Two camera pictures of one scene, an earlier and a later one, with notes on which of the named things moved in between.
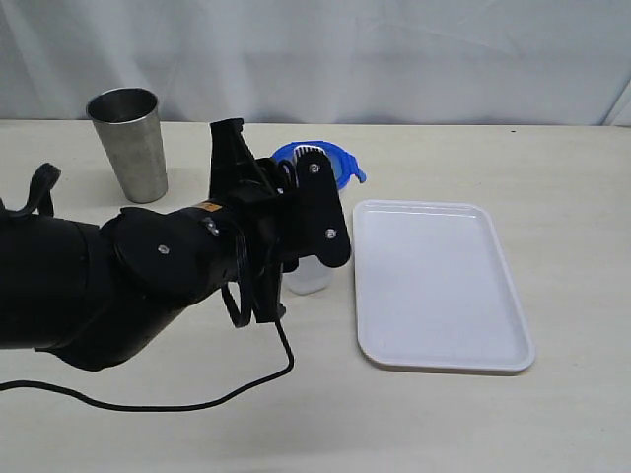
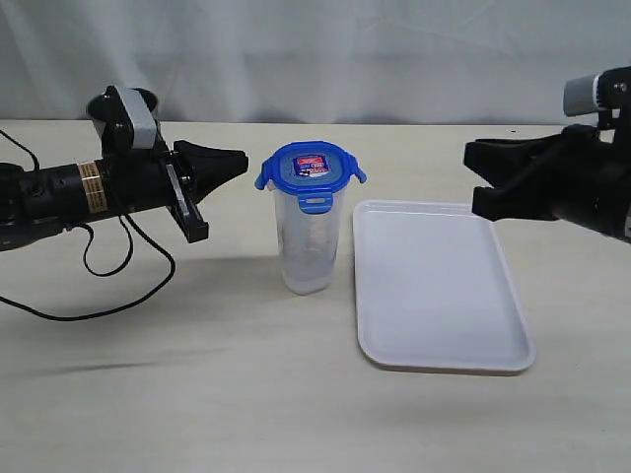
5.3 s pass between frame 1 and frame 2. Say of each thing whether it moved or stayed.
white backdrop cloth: stayed
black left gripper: moved
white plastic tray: stayed
